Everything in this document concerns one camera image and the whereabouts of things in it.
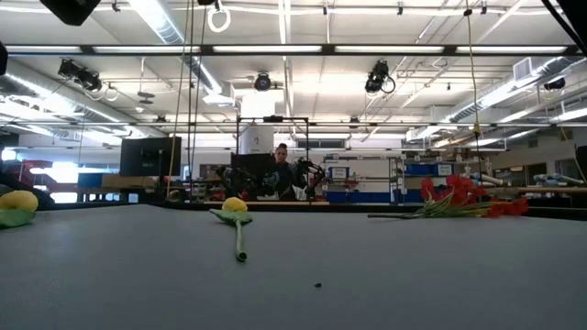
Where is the yellow artificial tulip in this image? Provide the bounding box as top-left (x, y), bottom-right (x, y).
top-left (209, 196), bottom-right (254, 263)
top-left (0, 190), bottom-right (40, 230)

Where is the red flower bunch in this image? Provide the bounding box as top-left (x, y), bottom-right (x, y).
top-left (366, 173), bottom-right (529, 220)

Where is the person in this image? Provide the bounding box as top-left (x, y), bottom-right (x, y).
top-left (269, 142), bottom-right (297, 202)

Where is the small black monitor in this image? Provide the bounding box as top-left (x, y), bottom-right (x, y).
top-left (230, 152), bottom-right (276, 184)

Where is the white cylindrical column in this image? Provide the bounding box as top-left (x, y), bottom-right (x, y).
top-left (239, 126), bottom-right (275, 155)

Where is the blue low cabinet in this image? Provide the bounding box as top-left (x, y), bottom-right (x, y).
top-left (326, 191), bottom-right (392, 204)

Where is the blue shelf bin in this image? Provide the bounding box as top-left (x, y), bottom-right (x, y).
top-left (405, 163), bottom-right (437, 177)

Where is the large black monitor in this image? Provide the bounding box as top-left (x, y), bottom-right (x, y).
top-left (119, 136), bottom-right (183, 179)

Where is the brown cardboard box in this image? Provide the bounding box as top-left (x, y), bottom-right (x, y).
top-left (101, 175), bottom-right (158, 190)

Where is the wooden workbench top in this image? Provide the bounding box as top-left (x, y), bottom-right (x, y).
top-left (485, 185), bottom-right (587, 196)

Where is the black metal station frame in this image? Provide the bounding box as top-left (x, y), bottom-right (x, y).
top-left (235, 115), bottom-right (311, 203)

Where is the black overhead frame bar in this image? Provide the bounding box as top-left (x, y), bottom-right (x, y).
top-left (0, 43), bottom-right (587, 58)

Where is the yellow hanging cable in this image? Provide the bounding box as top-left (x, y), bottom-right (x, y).
top-left (165, 0), bottom-right (192, 198)
top-left (463, 6), bottom-right (483, 184)

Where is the white hanging ring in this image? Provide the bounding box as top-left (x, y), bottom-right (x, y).
top-left (206, 3), bottom-right (232, 34)

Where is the black table frame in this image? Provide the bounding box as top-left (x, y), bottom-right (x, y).
top-left (45, 200), bottom-right (587, 222)

